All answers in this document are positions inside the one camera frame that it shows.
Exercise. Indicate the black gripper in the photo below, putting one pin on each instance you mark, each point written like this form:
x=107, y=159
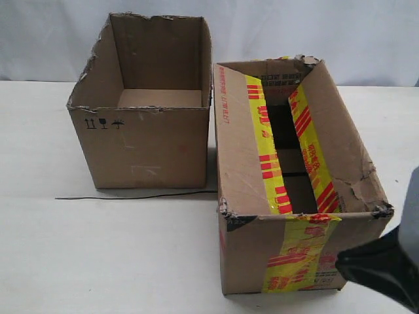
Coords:
x=382, y=265

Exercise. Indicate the cardboard box with yellow tape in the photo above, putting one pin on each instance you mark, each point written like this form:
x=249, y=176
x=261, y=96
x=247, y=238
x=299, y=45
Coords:
x=296, y=184

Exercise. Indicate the open plain cardboard box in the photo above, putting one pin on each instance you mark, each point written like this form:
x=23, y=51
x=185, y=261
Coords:
x=140, y=107

